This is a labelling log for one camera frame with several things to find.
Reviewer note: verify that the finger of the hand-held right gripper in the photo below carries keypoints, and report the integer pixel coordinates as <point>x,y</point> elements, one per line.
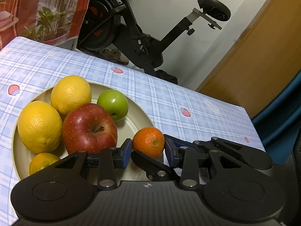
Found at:
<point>247,156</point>
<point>152,167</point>

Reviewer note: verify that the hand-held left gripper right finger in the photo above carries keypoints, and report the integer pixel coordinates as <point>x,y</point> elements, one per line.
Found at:
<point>169,156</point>

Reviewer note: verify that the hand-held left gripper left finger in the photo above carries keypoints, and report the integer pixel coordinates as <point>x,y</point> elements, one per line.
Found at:
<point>126,154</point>

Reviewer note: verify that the beige round plate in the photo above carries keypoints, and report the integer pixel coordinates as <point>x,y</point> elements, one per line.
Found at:
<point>138,121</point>

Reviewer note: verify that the red apple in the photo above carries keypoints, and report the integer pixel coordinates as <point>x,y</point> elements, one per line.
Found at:
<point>84,127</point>

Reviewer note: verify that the small green apple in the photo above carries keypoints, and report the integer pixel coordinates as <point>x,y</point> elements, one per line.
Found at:
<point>112,104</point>

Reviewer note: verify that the small yellow lemon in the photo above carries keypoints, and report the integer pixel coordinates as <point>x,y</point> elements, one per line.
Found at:
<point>70,94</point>

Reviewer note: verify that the greenish orange tangerine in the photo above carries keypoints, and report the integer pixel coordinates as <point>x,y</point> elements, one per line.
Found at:
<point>43,163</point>

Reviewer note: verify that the large yellow lemon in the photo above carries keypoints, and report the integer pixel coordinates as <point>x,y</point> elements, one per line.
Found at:
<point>38,127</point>

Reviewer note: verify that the dark blue curved object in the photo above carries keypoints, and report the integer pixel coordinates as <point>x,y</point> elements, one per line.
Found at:
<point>279,113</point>

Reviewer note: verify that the blue plaid tablecloth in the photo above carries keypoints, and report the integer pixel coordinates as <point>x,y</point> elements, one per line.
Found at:
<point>164,91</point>

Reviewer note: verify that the brown wooden door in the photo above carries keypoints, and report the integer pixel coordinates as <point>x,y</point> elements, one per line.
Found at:
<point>258,63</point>

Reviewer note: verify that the brown sandal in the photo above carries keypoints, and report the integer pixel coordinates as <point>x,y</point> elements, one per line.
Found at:
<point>116,56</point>

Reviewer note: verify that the black exercise bike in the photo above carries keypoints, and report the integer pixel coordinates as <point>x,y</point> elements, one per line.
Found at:
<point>110,23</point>

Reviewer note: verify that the printed backdrop cloth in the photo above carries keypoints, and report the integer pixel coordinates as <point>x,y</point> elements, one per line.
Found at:
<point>28,4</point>

